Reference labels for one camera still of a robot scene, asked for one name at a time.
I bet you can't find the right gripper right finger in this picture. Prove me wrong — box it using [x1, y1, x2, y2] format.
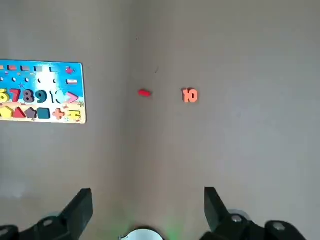
[199, 186, 310, 240]

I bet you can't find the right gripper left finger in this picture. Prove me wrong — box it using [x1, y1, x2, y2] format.
[0, 187, 94, 240]

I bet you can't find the orange number ten piece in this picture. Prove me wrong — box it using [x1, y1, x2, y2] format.
[182, 87, 199, 104]

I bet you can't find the colourful wooden toy board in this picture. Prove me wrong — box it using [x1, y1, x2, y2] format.
[0, 59, 87, 125]

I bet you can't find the yellow equals sign piece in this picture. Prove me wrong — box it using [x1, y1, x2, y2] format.
[66, 109, 82, 122]

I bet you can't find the orange plus sign piece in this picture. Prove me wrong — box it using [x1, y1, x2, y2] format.
[52, 107, 66, 121]

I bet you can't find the teal square piece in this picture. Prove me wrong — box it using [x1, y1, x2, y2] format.
[37, 107, 51, 120]

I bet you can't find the purple star piece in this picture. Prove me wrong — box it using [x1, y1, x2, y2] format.
[24, 107, 38, 120]

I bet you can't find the red triangle piece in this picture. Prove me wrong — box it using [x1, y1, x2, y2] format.
[13, 106, 27, 120]

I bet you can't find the pink greater-than sign piece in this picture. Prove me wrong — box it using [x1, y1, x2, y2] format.
[65, 91, 80, 105]

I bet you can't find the teal number nine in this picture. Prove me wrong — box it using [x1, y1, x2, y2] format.
[36, 89, 48, 105]

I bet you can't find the yellow pentagon piece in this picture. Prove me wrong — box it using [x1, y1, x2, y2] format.
[0, 106, 15, 120]

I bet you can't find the purple number eight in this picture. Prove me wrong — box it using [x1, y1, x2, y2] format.
[22, 89, 35, 104]

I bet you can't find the red number seven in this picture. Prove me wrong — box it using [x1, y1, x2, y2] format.
[9, 88, 21, 103]

